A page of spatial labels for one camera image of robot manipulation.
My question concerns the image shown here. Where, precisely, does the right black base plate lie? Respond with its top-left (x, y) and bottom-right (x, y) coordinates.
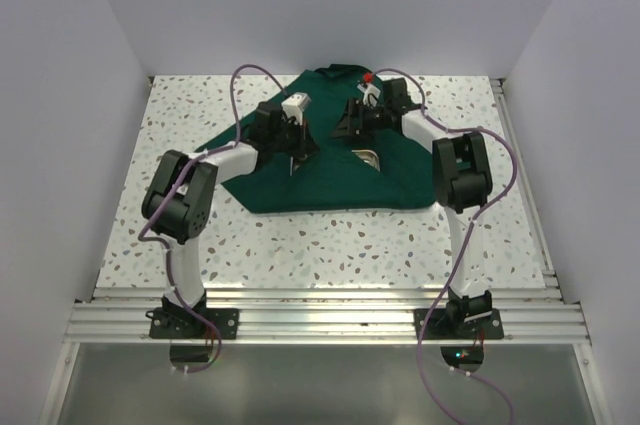
top-left (422, 308), bottom-right (505, 372)

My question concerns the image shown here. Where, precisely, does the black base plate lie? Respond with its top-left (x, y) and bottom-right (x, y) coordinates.
top-left (422, 308), bottom-right (505, 372)
top-left (145, 308), bottom-right (240, 340)

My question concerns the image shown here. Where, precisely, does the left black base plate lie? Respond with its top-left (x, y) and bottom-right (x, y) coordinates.
top-left (145, 308), bottom-right (240, 340)

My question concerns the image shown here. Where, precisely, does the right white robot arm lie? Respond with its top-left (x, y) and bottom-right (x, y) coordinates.
top-left (331, 73), bottom-right (493, 338)

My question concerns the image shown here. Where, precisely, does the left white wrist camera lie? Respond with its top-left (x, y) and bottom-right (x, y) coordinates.
top-left (281, 92), bottom-right (311, 124)

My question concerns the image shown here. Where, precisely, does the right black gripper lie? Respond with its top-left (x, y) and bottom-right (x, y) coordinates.
top-left (329, 97), bottom-right (391, 144)

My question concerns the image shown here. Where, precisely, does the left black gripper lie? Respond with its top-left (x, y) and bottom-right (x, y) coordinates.
top-left (269, 116), bottom-right (319, 159)

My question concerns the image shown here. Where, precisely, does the dark green surgical cloth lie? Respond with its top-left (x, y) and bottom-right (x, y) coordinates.
top-left (223, 65), bottom-right (436, 214)

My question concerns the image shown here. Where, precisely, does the stainless steel tray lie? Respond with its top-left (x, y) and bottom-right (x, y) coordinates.
top-left (289, 149), bottom-right (381, 175)

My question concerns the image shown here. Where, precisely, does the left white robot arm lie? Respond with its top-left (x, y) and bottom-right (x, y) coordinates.
top-left (140, 92), bottom-right (319, 338)

